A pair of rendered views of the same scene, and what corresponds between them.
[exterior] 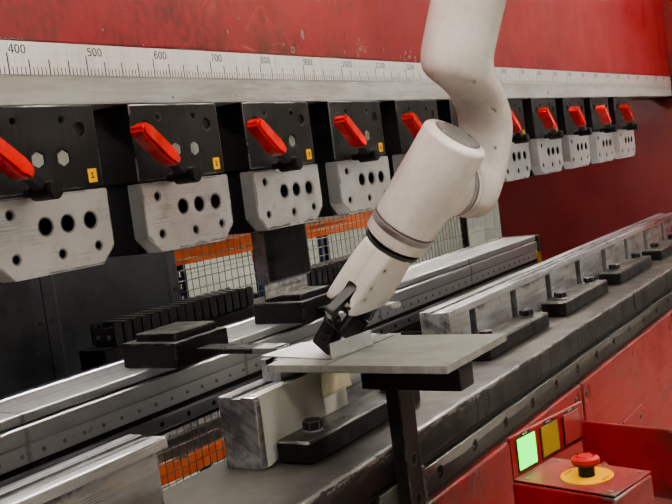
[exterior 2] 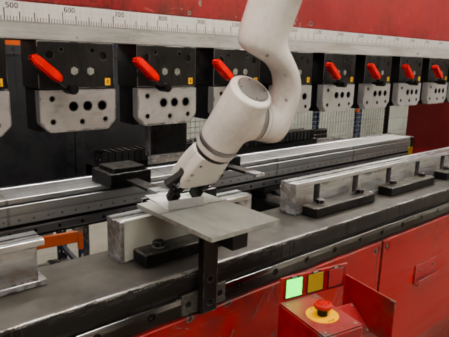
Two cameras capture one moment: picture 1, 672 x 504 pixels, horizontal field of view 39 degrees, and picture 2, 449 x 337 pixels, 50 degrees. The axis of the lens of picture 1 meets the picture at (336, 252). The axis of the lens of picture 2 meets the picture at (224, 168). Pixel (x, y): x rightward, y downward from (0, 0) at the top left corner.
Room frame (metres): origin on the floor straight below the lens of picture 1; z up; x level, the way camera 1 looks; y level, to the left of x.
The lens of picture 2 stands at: (0.30, -0.36, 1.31)
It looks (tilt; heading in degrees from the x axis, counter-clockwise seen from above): 13 degrees down; 16
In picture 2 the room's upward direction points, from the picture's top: 1 degrees clockwise
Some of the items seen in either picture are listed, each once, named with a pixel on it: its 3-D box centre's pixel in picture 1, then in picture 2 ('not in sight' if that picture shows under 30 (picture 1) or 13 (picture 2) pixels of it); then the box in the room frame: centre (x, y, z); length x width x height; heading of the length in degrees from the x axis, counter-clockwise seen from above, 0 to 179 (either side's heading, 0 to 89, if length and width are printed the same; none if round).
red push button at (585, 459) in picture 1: (586, 467); (322, 309); (1.28, -0.30, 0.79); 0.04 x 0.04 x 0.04
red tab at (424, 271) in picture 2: (637, 428); (427, 270); (2.09, -0.62, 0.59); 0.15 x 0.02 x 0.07; 147
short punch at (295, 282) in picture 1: (282, 259); (166, 142); (1.32, 0.07, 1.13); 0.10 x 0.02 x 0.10; 147
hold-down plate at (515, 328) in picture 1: (508, 334); (340, 202); (1.79, -0.31, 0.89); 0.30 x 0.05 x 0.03; 147
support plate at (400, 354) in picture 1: (387, 352); (205, 212); (1.24, -0.05, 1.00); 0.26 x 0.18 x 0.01; 57
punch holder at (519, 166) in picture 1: (495, 141); (366, 81); (1.97, -0.35, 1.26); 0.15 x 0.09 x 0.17; 147
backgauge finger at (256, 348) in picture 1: (213, 342); (135, 178); (1.41, 0.20, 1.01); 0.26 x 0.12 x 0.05; 57
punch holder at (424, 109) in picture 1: (402, 151); (282, 82); (1.63, -0.13, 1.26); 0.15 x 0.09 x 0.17; 147
